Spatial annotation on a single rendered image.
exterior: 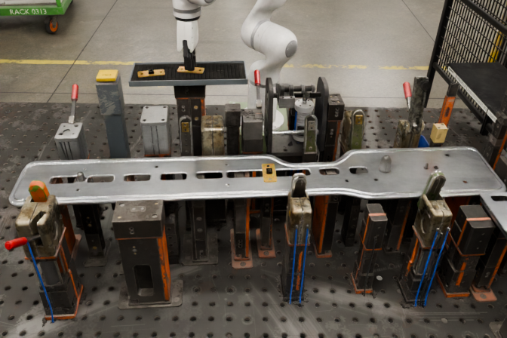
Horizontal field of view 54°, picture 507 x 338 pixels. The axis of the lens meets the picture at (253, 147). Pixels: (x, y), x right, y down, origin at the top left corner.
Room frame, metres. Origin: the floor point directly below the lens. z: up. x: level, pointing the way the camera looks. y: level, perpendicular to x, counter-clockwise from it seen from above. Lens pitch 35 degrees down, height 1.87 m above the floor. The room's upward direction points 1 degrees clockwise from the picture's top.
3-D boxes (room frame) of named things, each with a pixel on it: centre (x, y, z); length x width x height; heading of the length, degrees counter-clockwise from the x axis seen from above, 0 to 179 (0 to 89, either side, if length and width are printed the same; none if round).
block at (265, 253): (1.14, -0.05, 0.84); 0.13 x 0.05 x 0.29; 5
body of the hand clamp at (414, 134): (1.33, -0.50, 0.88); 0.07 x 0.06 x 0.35; 5
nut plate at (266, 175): (1.13, -0.05, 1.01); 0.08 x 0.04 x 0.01; 5
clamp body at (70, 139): (1.24, 0.56, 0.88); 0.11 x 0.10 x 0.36; 5
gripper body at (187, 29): (1.45, 0.21, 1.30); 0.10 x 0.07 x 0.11; 174
